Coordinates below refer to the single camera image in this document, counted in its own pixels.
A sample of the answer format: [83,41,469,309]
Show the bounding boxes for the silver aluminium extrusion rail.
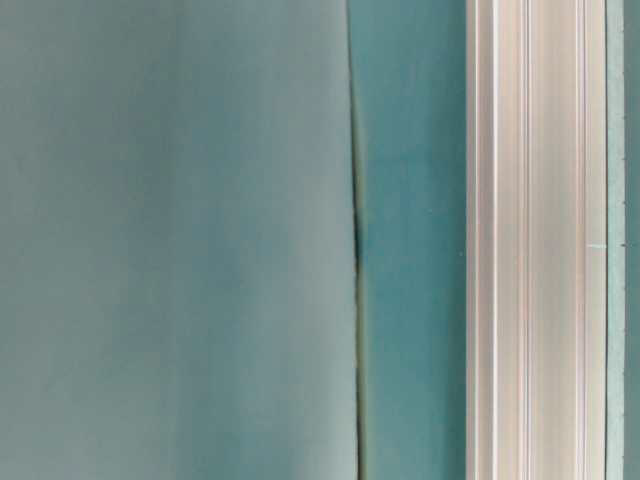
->
[466,1,607,479]

